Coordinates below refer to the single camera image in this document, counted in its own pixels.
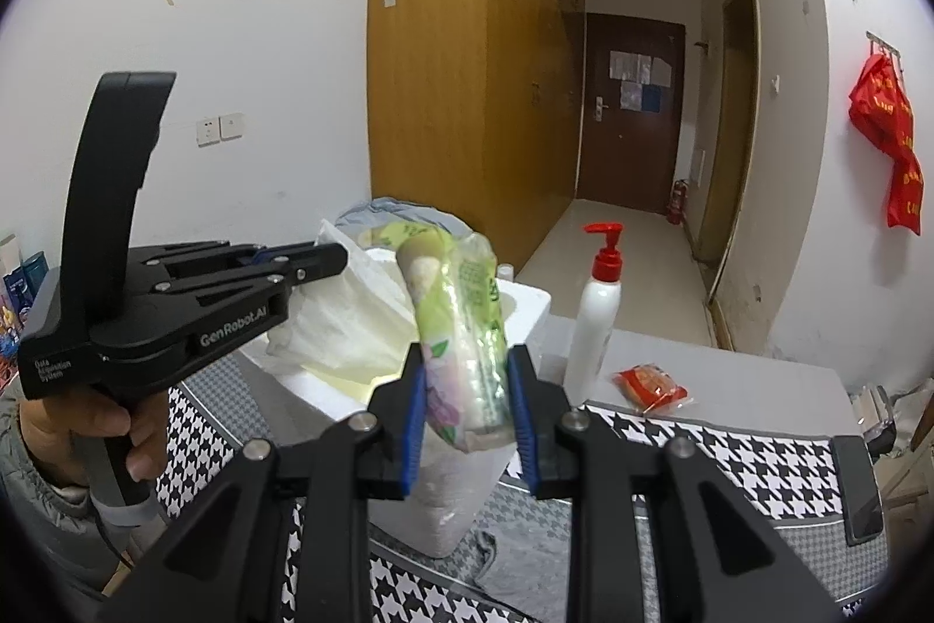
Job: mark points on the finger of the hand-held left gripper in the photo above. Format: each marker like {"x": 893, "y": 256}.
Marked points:
{"x": 314, "y": 264}
{"x": 190, "y": 251}

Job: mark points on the white foam box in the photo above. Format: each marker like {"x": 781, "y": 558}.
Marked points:
{"x": 452, "y": 506}

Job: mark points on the yellow plastic bag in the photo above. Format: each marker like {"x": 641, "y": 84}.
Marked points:
{"x": 398, "y": 231}

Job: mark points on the green floral tissue packet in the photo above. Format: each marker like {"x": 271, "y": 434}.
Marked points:
{"x": 460, "y": 338}

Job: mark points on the white pump bottle red cap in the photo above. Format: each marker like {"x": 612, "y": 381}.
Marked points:
{"x": 592, "y": 331}

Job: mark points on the red plastic bag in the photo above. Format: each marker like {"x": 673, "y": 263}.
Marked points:
{"x": 879, "y": 105}
{"x": 906, "y": 192}

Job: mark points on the person's left forearm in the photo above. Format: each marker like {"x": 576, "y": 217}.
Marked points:
{"x": 36, "y": 506}

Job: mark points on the black smartphone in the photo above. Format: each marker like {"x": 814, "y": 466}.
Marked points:
{"x": 857, "y": 491}

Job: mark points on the white wall socket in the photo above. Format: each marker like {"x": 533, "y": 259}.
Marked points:
{"x": 209, "y": 131}
{"x": 232, "y": 127}

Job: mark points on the white plastic bag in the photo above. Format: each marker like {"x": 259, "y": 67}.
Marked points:
{"x": 343, "y": 309}

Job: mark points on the person's left hand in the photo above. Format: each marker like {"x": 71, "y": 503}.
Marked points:
{"x": 66, "y": 418}

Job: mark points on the blue white paper notice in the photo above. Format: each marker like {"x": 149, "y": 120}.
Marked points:
{"x": 640, "y": 97}

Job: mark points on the dark brown entry door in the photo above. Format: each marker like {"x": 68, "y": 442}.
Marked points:
{"x": 627, "y": 156}

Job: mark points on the grey table cover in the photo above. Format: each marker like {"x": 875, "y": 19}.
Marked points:
{"x": 766, "y": 375}

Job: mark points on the wooden side door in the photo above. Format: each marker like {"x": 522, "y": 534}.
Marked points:
{"x": 733, "y": 156}

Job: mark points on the red snack packet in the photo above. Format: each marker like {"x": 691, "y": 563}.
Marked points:
{"x": 651, "y": 388}

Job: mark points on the wooden wardrobe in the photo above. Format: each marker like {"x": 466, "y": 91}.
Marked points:
{"x": 438, "y": 83}

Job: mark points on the black white houndstooth cloth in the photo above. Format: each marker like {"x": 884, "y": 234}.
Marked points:
{"x": 730, "y": 470}

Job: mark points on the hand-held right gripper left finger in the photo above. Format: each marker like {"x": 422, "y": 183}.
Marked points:
{"x": 414, "y": 433}

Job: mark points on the red fire extinguisher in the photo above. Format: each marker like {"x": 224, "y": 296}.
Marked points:
{"x": 678, "y": 203}

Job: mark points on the light blue bundled cloth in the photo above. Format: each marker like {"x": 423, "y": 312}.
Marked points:
{"x": 387, "y": 208}

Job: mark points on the metal wall hook rack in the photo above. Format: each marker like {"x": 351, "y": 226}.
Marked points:
{"x": 884, "y": 41}

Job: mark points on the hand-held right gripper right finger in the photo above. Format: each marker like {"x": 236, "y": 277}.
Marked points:
{"x": 527, "y": 433}

